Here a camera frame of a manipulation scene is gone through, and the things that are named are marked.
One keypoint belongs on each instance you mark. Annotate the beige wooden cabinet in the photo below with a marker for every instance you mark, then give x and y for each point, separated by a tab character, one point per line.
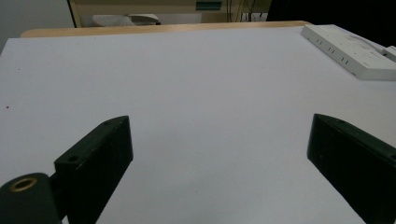
149	7

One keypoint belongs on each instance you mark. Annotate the white power strip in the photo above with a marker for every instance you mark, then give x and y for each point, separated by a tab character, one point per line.
348	51

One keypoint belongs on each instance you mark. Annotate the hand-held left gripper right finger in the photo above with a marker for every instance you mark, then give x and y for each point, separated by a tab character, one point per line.
351	155

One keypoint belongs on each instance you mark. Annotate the black curtain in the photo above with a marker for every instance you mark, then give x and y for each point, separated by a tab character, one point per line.
336	15

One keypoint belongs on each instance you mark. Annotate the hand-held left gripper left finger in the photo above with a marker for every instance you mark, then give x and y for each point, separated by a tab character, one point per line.
93	161

